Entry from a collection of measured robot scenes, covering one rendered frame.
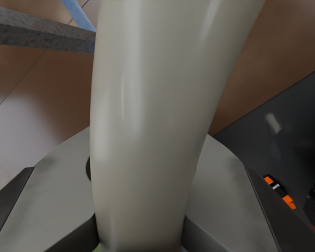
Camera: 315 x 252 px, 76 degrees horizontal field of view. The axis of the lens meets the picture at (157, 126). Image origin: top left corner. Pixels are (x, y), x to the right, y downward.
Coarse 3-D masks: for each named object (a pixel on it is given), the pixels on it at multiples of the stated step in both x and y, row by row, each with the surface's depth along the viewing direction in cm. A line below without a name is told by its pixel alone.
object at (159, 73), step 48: (144, 0) 3; (192, 0) 3; (240, 0) 3; (96, 48) 4; (144, 48) 3; (192, 48) 3; (240, 48) 4; (96, 96) 4; (144, 96) 3; (192, 96) 4; (96, 144) 4; (144, 144) 4; (192, 144) 4; (96, 192) 5; (144, 192) 4; (144, 240) 5
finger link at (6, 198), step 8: (24, 168) 8; (32, 168) 8; (16, 176) 8; (24, 176) 8; (8, 184) 7; (16, 184) 7; (24, 184) 7; (0, 192) 7; (8, 192) 7; (16, 192) 7; (0, 200) 7; (8, 200) 7; (16, 200) 7; (0, 208) 6; (8, 208) 6; (0, 216) 6; (0, 224) 6
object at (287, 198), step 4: (268, 176) 129; (268, 180) 129; (272, 180) 129; (272, 184) 130; (276, 184) 127; (276, 188) 127; (280, 188) 126; (280, 192) 127; (284, 192) 126; (280, 196) 127; (284, 196) 126; (288, 196) 124; (284, 200) 126; (288, 200) 125; (292, 200) 124
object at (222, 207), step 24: (216, 144) 10; (216, 168) 8; (240, 168) 9; (192, 192) 7; (216, 192) 7; (240, 192) 7; (192, 216) 6; (216, 216) 6; (240, 216) 6; (192, 240) 7; (216, 240) 6; (240, 240) 6; (264, 240) 6
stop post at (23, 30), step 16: (0, 16) 58; (16, 16) 64; (32, 16) 71; (0, 32) 59; (16, 32) 63; (32, 32) 67; (48, 32) 73; (64, 32) 81; (80, 32) 92; (48, 48) 80; (64, 48) 87; (80, 48) 95
